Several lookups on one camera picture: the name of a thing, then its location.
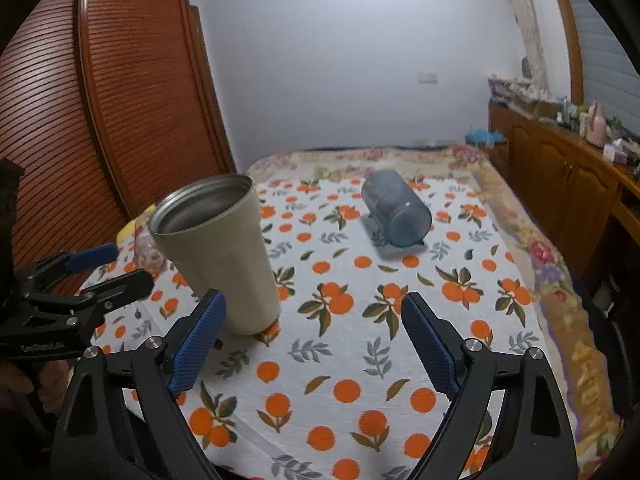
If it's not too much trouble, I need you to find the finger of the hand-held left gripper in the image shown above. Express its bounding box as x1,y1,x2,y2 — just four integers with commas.
22,269,156,343
12,242,121,292

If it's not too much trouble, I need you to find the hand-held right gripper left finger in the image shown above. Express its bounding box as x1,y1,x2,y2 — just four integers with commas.
50,289,228,480

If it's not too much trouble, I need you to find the wooden sideboard cabinet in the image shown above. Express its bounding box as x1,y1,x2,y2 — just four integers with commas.
487,102,640,283

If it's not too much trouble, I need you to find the blue plastic bag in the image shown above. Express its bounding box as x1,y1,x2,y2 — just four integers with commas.
464,128,507,147

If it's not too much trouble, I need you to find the blue translucent cup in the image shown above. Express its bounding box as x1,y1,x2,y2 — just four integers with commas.
361,169,433,248

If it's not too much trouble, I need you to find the person's left hand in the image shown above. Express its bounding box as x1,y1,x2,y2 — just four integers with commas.
0,360,68,428

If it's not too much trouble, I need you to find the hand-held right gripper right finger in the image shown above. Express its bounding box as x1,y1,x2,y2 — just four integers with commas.
401,291,578,480

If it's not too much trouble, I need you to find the small pastel box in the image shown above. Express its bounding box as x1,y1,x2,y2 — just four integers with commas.
602,141,632,165

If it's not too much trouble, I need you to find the pale patterned curtain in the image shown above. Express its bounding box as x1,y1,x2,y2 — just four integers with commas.
502,0,552,103

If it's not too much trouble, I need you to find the floral quilt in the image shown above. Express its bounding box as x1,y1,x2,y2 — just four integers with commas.
244,144,626,463

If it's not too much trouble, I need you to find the grey window blind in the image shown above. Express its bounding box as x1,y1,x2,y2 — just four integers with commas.
564,0,640,128

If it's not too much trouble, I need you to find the black chair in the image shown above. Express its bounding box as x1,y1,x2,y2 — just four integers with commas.
582,260,640,416

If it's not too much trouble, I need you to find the orange fruit print tablecloth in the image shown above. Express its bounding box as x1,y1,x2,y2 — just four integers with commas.
75,177,547,480

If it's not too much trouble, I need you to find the clear crinkled plastic bag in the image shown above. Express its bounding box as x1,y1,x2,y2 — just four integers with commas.
132,220,166,276

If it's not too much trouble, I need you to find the beige steel-lined cup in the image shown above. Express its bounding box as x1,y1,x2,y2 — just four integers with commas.
147,173,282,337

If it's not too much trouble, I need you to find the pink figurine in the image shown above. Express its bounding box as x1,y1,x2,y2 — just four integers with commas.
585,101,613,146

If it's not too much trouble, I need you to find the wooden louvered wardrobe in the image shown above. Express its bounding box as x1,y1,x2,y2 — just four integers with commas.
0,0,239,297

